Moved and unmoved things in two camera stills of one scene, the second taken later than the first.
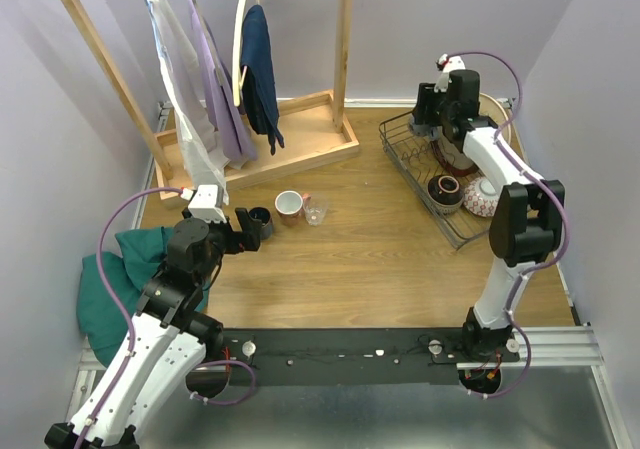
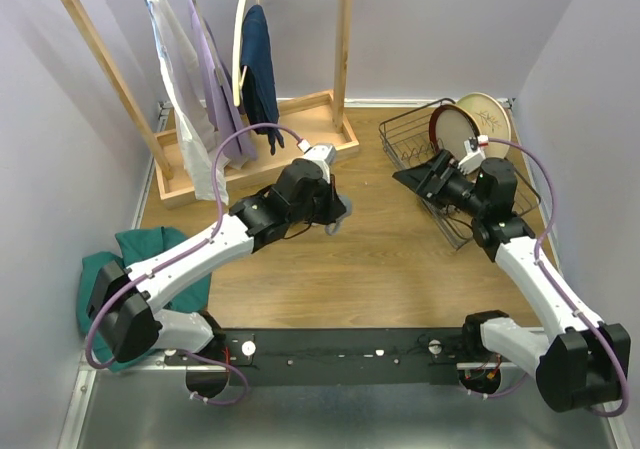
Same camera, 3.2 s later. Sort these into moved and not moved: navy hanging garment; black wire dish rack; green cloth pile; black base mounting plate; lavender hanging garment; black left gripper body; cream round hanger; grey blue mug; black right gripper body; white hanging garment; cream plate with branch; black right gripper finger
Moved: black right gripper body; black right gripper finger; black left gripper body; grey blue mug
Not moved: navy hanging garment; cream plate with branch; lavender hanging garment; cream round hanger; black wire dish rack; green cloth pile; black base mounting plate; white hanging garment
